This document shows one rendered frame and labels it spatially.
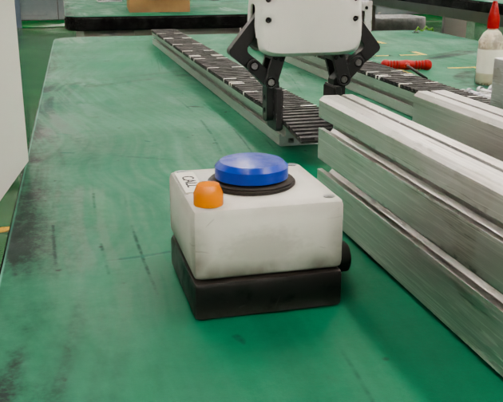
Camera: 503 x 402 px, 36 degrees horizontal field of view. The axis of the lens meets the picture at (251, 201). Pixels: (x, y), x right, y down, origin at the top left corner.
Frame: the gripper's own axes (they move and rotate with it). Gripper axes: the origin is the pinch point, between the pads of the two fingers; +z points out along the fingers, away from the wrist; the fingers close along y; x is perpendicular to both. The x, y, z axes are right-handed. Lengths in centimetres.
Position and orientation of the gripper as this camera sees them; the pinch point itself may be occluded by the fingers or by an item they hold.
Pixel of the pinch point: (303, 108)
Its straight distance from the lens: 75.3
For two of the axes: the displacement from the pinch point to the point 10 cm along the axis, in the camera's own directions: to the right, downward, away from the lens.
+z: 0.0, 9.5, 3.0
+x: 2.5, 2.9, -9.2
